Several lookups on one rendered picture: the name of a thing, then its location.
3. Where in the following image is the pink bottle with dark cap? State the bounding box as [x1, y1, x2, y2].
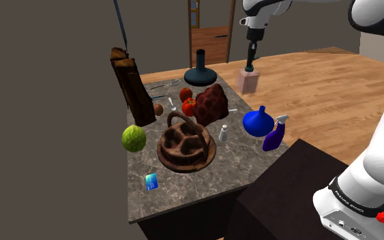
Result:
[236, 65, 261, 96]

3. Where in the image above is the brown wooden door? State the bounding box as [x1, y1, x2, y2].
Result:
[187, 0, 237, 70]

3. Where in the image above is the dark blue flat-bottomed vase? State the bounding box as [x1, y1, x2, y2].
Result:
[183, 48, 218, 87]

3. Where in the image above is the dark red lumpy object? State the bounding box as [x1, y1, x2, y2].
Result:
[192, 83, 230, 128]

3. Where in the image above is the blue round vase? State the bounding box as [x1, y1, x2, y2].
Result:
[242, 105, 276, 138]

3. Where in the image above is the red tomato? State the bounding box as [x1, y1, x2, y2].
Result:
[179, 87, 194, 104]

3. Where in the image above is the silver whisk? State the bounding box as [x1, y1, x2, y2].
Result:
[149, 78, 182, 91]

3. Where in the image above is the red bell pepper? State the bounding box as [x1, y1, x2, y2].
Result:
[181, 97, 198, 117]

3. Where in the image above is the white salt shaker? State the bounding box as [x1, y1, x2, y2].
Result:
[218, 124, 229, 143]

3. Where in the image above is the purple spray bottle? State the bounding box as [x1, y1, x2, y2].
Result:
[262, 114, 291, 153]

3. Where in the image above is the silver spoon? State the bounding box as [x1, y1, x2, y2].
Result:
[167, 96, 178, 113]

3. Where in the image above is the brown wooden knife block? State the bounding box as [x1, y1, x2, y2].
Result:
[109, 46, 158, 128]

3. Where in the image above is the green cabbage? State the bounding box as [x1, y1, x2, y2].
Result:
[121, 124, 147, 153]

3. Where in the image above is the dark robot stand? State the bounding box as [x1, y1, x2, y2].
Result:
[224, 138, 384, 240]

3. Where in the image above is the blue card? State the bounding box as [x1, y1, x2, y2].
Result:
[145, 172, 160, 192]

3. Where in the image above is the blue hanging cord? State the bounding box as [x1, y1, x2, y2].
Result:
[113, 0, 129, 53]

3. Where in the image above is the brown wooden basket with handle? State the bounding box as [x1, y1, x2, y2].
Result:
[156, 110, 218, 174]

